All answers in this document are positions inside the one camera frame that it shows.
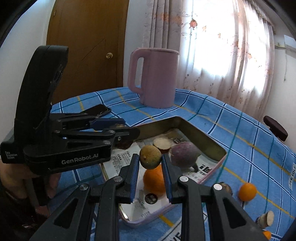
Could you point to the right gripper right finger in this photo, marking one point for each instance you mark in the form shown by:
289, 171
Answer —
227, 220

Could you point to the dark round stool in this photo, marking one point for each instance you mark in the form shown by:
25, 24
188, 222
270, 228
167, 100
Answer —
276, 128

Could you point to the white air conditioner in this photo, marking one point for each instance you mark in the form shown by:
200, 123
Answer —
290, 43

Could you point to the blue plaid tablecloth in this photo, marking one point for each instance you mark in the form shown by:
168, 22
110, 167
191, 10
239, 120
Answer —
235, 149

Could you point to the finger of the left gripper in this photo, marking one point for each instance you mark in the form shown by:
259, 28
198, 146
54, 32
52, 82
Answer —
81, 121
73, 146

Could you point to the pink metal tin box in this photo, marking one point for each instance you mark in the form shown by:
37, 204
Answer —
146, 206

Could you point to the pink plastic pitcher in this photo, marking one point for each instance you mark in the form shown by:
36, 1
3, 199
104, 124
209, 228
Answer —
159, 76

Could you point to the orange fruit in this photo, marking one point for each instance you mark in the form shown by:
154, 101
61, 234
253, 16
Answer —
267, 234
247, 192
154, 181

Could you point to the wooden door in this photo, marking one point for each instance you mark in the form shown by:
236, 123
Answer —
94, 32

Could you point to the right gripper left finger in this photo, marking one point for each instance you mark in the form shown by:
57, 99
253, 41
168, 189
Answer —
72, 220

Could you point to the cut sweet potato piece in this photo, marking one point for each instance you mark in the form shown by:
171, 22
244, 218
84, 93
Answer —
265, 220

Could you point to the black smartphone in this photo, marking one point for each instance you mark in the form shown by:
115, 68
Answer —
97, 110

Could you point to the purple round turnip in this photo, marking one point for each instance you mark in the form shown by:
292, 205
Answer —
184, 155

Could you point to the sheer floral curtain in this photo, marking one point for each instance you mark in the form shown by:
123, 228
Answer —
226, 48

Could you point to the green-brown round fruit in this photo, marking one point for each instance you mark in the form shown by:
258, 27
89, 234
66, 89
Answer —
150, 157

